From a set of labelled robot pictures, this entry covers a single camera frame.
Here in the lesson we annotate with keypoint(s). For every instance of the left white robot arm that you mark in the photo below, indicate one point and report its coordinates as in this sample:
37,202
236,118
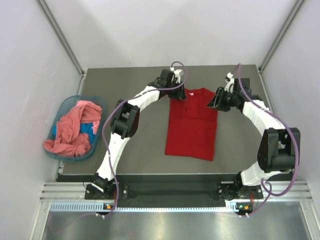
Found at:
124,121

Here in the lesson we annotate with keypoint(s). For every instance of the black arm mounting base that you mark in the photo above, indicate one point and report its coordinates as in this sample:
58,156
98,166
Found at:
173,190

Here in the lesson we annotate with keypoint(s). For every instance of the pink t shirt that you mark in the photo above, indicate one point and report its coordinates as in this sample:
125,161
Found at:
83,112

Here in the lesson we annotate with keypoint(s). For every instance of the red t shirt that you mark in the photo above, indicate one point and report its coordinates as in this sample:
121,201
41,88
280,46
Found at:
192,126

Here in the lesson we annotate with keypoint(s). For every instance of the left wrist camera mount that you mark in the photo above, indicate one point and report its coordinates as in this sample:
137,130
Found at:
177,75

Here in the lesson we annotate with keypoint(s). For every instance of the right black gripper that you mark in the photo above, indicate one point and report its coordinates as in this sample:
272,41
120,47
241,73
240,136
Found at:
216,101

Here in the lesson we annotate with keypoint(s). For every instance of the teal mesh laundry basket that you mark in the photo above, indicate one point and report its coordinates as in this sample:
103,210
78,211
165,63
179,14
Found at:
64,108

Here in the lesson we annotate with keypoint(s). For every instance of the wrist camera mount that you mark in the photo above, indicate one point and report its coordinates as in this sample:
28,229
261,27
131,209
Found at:
177,75
230,83

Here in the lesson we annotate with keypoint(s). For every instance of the slotted cable duct rail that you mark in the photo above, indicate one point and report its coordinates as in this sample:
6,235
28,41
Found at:
103,207

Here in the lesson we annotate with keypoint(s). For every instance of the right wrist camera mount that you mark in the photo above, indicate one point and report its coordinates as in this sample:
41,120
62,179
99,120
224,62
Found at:
230,83

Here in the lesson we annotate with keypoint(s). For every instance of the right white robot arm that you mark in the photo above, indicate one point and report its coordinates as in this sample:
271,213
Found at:
279,149

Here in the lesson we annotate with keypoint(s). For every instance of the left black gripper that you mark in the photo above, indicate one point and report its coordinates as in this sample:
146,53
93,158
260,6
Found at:
180,94

